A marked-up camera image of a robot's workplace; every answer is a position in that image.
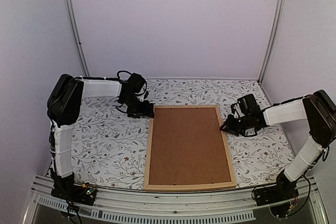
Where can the front aluminium rail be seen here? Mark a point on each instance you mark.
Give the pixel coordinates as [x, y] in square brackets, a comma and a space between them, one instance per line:
[134, 206]

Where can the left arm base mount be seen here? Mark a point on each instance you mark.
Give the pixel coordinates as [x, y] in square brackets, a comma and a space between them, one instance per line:
[83, 194]

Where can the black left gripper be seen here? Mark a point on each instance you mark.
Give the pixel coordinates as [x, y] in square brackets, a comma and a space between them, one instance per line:
[147, 112]

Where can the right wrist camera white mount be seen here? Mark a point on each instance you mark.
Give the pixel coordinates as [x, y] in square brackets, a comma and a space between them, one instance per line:
[235, 109]

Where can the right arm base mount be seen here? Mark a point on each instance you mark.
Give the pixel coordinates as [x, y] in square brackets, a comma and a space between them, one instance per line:
[274, 193]

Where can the right aluminium corner post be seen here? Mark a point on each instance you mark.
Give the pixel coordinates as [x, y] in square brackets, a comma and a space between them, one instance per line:
[271, 40]

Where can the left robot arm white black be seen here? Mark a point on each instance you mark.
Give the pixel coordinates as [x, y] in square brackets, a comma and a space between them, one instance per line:
[63, 109]

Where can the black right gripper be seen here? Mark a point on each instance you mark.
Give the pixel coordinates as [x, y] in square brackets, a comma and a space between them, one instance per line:
[229, 128]

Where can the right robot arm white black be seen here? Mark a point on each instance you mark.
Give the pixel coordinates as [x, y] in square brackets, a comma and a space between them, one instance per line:
[311, 116]

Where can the brown frame backing board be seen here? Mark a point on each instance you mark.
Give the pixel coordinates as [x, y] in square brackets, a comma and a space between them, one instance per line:
[189, 145]

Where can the light wooden picture frame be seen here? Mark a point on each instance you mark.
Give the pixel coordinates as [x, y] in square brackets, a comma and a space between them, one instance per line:
[148, 155]

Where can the left aluminium corner post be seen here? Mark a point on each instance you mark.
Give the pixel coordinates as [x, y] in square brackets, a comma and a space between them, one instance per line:
[76, 37]

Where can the aluminium corner post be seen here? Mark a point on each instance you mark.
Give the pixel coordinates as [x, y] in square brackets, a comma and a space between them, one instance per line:
[271, 40]
[76, 37]

